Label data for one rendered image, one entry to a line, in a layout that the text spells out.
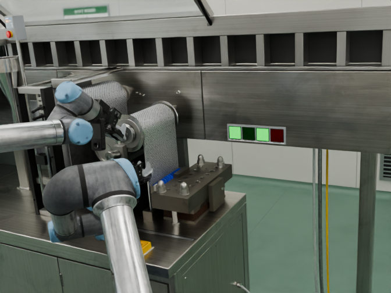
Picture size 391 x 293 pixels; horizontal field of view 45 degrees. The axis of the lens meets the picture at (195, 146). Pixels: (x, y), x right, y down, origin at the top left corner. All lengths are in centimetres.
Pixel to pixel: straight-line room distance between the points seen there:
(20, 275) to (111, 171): 99
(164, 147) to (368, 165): 82
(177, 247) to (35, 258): 62
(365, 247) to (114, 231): 127
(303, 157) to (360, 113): 268
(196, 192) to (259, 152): 282
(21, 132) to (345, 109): 111
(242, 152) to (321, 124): 284
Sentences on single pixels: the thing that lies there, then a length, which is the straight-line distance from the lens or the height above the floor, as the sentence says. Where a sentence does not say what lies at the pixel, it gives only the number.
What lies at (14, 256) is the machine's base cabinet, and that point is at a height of 77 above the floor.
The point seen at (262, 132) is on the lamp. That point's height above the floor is 120.
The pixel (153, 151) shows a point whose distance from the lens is 186.
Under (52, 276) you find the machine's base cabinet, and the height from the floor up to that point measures 72.
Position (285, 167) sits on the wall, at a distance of 453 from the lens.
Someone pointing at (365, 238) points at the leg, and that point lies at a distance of 216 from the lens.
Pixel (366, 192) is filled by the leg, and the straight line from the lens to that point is 207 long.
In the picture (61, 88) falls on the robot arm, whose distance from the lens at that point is 157.
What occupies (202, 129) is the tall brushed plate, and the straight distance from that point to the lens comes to 203.
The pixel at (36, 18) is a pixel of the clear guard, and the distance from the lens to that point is 251.
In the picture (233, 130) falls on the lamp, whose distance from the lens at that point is 196.
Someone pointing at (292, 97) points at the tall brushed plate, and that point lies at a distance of 185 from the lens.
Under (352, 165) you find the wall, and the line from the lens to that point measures 437.
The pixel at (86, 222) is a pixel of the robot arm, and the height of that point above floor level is 103.
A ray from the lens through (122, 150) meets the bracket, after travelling 182.
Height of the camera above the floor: 170
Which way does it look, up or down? 17 degrees down
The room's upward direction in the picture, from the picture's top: 4 degrees counter-clockwise
